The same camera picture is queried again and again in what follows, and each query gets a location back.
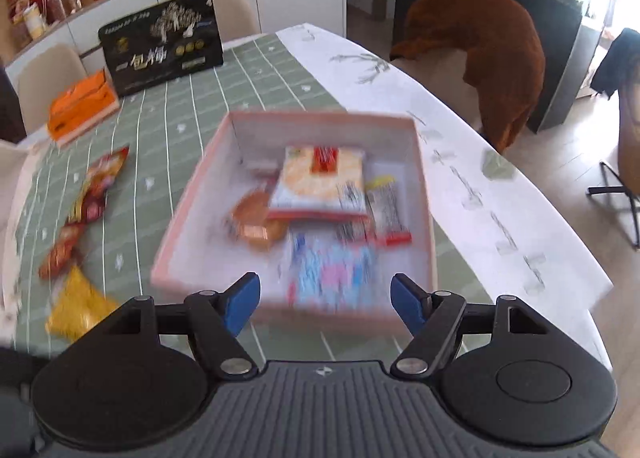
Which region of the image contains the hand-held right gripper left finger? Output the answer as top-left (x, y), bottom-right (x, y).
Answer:
top-left (117, 272), bottom-right (262, 379)

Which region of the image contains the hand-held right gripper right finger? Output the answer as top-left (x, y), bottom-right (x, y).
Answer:
top-left (390, 273), bottom-right (543, 379)

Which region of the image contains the beige chair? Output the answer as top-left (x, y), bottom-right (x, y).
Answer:
top-left (201, 0), bottom-right (261, 47)
top-left (17, 43), bottom-right (89, 134)

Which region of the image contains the pink cardboard box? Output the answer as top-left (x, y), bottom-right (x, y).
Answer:
top-left (150, 110), bottom-right (439, 335)

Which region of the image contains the dark low cabinet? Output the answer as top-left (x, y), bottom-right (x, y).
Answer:
top-left (460, 0), bottom-right (607, 135)

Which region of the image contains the black jacket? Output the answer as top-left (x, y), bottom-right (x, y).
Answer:
top-left (591, 28), bottom-right (640, 100)

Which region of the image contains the clear packet with orange cake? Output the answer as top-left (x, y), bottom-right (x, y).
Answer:
top-left (227, 188), bottom-right (290, 250)

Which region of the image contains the red green snack packet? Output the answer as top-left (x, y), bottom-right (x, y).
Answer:
top-left (67, 145), bottom-right (131, 226)

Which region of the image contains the dark red snack packet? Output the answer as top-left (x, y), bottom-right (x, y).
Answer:
top-left (37, 224), bottom-right (84, 282)

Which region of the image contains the orange tissue box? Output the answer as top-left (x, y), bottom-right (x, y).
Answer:
top-left (46, 70), bottom-right (121, 148)

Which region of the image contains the large black snack bag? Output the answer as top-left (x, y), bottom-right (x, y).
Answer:
top-left (97, 0), bottom-right (225, 98)

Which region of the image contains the white red rice cracker packet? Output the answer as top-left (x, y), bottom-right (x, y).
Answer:
top-left (269, 145), bottom-right (372, 217)

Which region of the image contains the brown chair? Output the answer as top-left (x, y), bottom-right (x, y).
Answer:
top-left (586, 83), bottom-right (640, 250)

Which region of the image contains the yellow snack packet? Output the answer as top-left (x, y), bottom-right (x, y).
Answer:
top-left (45, 265), bottom-right (119, 342)

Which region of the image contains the white red yellow snack wrapper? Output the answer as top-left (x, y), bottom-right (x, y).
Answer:
top-left (364, 175), bottom-right (414, 247)

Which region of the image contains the white printed tablecloth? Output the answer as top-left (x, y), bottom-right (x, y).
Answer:
top-left (222, 23), bottom-right (615, 371)

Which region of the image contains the blue pink snack packet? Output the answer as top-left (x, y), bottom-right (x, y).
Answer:
top-left (287, 233), bottom-right (379, 312)

